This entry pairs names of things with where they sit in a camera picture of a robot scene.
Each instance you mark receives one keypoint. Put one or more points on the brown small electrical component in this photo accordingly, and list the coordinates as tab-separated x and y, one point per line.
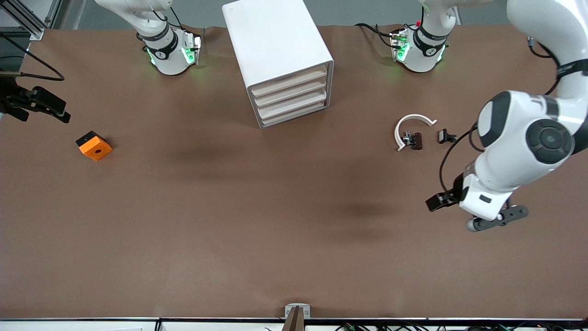
416	141

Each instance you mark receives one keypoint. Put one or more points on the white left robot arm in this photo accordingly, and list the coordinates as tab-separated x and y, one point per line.
505	151

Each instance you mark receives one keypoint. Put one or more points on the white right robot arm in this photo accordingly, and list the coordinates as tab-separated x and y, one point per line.
167	50

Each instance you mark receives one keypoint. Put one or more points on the white table edge rail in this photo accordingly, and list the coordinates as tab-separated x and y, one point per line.
92	324

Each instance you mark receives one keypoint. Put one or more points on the grey bracket with post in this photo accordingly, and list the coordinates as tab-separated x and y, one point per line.
297	317

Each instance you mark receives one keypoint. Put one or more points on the aluminium frame extrusion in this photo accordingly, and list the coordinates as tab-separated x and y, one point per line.
27	25

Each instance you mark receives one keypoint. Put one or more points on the white drawer cabinet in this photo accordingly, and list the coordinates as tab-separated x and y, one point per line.
271	41

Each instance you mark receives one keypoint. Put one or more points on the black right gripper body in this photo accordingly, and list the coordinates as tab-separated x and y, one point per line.
10	99

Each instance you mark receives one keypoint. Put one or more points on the white curved plastic part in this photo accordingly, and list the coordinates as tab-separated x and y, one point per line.
415	117

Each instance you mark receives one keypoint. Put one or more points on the orange and black block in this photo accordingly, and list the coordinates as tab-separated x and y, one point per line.
96	149

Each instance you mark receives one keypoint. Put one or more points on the black small clip part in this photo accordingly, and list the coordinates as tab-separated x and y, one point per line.
444	136

